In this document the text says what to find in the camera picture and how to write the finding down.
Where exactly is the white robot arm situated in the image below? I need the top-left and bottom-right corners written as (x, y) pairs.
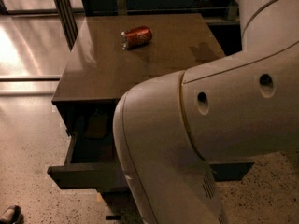
top-left (113, 0), bottom-right (299, 224)

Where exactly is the brown drawer cabinet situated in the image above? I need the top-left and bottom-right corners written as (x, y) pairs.
top-left (51, 13), bottom-right (227, 224)

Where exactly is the yellow object inside drawer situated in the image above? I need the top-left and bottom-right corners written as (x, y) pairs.
top-left (85, 113), bottom-right (108, 139)

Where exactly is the dark open top drawer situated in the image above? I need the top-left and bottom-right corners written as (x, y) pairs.
top-left (47, 131), bottom-right (255, 194)

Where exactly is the dark background shelf unit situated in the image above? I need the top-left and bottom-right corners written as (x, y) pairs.
top-left (82, 0), bottom-right (239, 23)

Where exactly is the red soda can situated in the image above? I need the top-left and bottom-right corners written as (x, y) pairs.
top-left (121, 26), bottom-right (152, 49)

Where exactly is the black shoe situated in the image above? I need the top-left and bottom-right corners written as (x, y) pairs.
top-left (0, 205), bottom-right (23, 224)

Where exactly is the metal window frame post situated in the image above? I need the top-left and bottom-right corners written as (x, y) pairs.
top-left (53, 0), bottom-right (78, 49)

